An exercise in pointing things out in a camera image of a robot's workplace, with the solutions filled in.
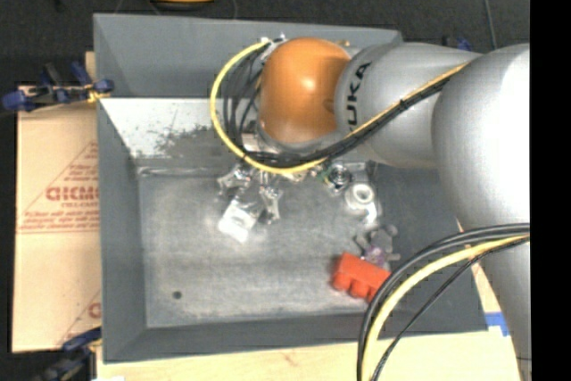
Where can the clear white plastic block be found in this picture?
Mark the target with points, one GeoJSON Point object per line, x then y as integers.
{"type": "Point", "coordinates": [237, 219]}

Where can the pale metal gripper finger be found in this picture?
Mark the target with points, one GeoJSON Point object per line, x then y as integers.
{"type": "Point", "coordinates": [232, 180]}
{"type": "Point", "coordinates": [270, 200]}

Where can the grey metal bin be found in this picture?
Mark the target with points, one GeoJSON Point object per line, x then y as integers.
{"type": "Point", "coordinates": [267, 272]}

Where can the red toy brick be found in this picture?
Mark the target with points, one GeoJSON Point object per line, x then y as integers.
{"type": "Point", "coordinates": [357, 276]}

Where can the grey and purple toy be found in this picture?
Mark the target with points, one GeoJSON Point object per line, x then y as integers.
{"type": "Point", "coordinates": [379, 243]}

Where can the brown cardboard board red print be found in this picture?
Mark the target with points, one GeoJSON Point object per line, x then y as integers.
{"type": "Point", "coordinates": [53, 236]}

